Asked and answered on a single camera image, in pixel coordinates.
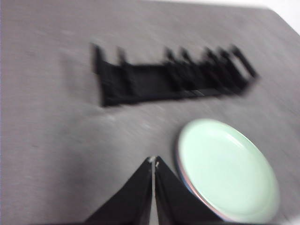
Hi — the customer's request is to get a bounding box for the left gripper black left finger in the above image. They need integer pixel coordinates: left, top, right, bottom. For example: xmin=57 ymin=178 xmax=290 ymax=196
xmin=85 ymin=157 xmax=154 ymax=224

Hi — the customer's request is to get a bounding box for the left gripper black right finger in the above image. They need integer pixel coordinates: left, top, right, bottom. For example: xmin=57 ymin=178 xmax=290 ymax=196
xmin=154 ymin=155 xmax=226 ymax=224

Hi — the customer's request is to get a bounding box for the green plate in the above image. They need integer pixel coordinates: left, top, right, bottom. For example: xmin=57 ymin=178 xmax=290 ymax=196
xmin=177 ymin=118 xmax=281 ymax=222

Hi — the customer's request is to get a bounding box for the black plate rack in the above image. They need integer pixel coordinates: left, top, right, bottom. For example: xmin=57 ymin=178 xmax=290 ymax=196
xmin=90 ymin=42 xmax=260 ymax=108

